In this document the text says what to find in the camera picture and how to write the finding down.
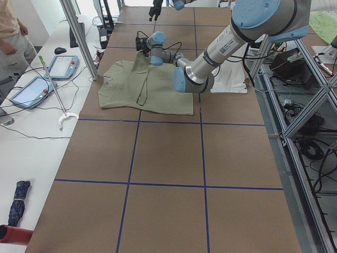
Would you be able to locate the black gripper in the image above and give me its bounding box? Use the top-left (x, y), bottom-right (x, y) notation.
top-left (142, 43), bottom-right (151, 56)
top-left (149, 0), bottom-right (163, 21)

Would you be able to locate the green long-sleeve shirt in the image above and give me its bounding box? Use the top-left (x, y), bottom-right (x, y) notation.
top-left (98, 53), bottom-right (194, 115)

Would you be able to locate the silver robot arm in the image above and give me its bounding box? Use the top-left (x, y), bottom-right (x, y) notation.
top-left (135, 0), bottom-right (311, 93)
top-left (148, 0), bottom-right (193, 22)

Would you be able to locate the black power adapter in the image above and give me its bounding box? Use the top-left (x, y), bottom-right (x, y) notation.
top-left (98, 28), bottom-right (109, 49)

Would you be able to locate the black keyboard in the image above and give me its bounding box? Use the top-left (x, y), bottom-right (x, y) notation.
top-left (69, 22), bottom-right (86, 48)

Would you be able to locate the far blue teach pendant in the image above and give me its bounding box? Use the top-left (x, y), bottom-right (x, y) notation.
top-left (47, 55), bottom-right (79, 81)

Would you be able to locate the blue teach pendant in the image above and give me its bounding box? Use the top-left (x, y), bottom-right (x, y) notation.
top-left (47, 55), bottom-right (79, 81)
top-left (9, 76), bottom-right (57, 109)

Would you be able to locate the black computer mouse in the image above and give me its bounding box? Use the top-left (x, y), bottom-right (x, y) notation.
top-left (54, 47), bottom-right (67, 55)

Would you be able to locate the white reacher grabber stick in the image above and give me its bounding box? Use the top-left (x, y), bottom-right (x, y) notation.
top-left (38, 55), bottom-right (79, 131)

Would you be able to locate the near blue teach pendant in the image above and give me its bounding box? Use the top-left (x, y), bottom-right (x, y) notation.
top-left (9, 76), bottom-right (57, 109)

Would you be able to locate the seated person in beige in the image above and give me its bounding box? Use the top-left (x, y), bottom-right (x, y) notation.
top-left (0, 0), bottom-right (37, 126)

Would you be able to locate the folded dark blue umbrella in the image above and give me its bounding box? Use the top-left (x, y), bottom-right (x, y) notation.
top-left (8, 180), bottom-right (31, 227)

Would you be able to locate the red cylinder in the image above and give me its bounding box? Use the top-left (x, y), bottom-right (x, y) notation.
top-left (1, 225), bottom-right (34, 246)

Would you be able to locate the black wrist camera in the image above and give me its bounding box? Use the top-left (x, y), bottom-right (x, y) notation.
top-left (135, 31), bottom-right (148, 51)

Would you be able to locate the aluminium frame post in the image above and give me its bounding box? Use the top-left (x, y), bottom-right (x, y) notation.
top-left (60, 0), bottom-right (98, 81)

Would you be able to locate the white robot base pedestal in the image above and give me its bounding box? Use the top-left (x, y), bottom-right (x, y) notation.
top-left (211, 61), bottom-right (247, 93)

